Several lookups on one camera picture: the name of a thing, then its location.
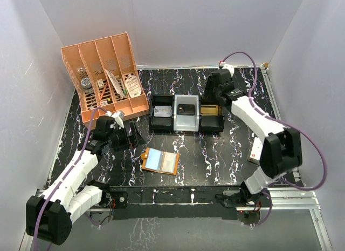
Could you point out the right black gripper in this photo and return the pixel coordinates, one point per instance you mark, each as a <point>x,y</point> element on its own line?
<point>208,94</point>

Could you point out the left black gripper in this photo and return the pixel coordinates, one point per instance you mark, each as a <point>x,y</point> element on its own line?
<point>136,140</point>

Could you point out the orange leather card holder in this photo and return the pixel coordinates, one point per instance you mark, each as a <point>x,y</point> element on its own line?
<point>160,161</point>

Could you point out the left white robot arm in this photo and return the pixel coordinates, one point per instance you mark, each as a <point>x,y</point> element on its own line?
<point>51,215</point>

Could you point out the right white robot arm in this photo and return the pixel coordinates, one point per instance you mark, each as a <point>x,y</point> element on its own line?
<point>281,151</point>

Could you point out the gold credit card stack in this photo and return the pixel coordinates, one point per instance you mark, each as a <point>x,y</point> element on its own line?
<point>211,110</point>

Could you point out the left black card bin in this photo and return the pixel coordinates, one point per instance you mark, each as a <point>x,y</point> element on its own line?
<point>161,124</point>

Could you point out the black card bin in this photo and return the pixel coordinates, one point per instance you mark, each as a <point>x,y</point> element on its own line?
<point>212,119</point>
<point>161,124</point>

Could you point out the right black card bin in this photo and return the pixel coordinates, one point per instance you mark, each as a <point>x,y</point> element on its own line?
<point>212,119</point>

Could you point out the black credit card stack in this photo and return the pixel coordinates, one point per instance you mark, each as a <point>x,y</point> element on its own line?
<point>186,109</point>

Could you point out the white middle card bin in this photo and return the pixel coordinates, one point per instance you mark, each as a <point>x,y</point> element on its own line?
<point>186,123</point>

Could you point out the silver credit card stack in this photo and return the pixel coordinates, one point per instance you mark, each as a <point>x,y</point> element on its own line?
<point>163,111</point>

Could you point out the white labelled package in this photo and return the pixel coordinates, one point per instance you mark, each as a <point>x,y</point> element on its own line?
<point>133,85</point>

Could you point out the white paper leaflet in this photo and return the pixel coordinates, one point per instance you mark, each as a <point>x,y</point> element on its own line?
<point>116,84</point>

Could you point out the orange pencil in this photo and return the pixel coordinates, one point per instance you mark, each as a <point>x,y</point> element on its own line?
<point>103,90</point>

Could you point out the small white red box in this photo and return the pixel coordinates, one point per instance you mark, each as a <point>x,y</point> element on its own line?
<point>255,151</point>

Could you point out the peach desk file organizer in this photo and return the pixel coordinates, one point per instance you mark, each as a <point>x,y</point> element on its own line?
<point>91,59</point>

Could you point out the grey tape roll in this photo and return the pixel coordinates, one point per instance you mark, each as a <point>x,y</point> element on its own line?
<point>87,85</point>

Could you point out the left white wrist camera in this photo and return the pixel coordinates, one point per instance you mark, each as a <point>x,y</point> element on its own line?
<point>118,118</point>

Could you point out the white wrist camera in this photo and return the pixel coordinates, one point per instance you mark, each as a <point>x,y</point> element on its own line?
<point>118,118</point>
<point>229,67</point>

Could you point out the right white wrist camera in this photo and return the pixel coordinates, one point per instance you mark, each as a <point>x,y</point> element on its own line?
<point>229,67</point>

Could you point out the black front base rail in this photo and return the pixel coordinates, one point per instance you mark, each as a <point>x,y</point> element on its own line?
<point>172,199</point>

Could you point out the aluminium table frame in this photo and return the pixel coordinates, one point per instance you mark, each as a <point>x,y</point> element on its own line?
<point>50,216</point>

